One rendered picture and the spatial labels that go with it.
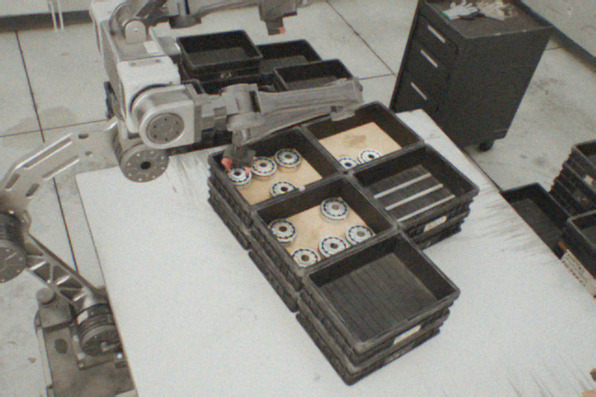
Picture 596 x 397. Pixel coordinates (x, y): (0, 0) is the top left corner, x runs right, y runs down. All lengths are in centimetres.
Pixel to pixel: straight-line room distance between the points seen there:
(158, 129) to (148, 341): 76
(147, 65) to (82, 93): 259
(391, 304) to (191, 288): 66
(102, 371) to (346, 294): 100
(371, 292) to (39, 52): 316
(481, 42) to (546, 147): 122
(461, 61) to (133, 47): 210
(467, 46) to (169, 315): 206
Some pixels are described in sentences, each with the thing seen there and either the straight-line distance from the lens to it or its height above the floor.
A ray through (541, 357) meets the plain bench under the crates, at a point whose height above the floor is 70.
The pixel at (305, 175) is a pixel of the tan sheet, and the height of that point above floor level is 83.
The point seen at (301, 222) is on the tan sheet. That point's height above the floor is 83.
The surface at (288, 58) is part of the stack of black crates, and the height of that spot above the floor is 38.
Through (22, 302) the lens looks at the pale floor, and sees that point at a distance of 303.
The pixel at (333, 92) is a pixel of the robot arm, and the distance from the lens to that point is 170.
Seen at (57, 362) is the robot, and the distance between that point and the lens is 254.
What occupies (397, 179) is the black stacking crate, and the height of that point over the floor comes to 83.
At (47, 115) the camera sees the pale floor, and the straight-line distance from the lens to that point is 398.
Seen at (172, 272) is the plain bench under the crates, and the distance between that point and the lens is 214.
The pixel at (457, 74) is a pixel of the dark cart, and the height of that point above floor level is 69.
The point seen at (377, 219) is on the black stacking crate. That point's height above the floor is 89.
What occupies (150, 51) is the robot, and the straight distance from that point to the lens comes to 161.
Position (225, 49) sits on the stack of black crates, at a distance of 362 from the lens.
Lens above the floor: 237
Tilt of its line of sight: 44 degrees down
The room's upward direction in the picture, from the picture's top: 10 degrees clockwise
